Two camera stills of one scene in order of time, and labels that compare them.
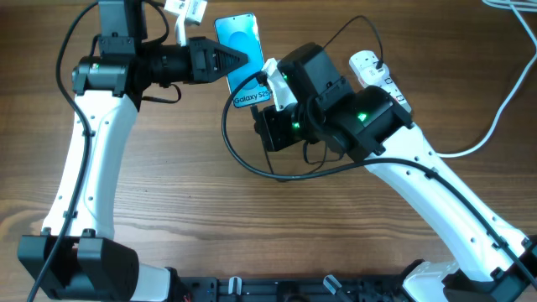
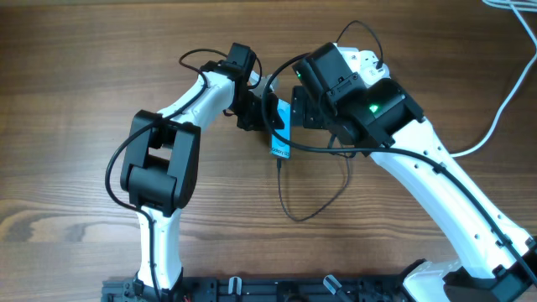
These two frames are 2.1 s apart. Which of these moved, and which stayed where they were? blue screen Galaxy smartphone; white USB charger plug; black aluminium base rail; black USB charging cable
Moved: black USB charging cable; blue screen Galaxy smartphone
Stayed: black aluminium base rail; white USB charger plug
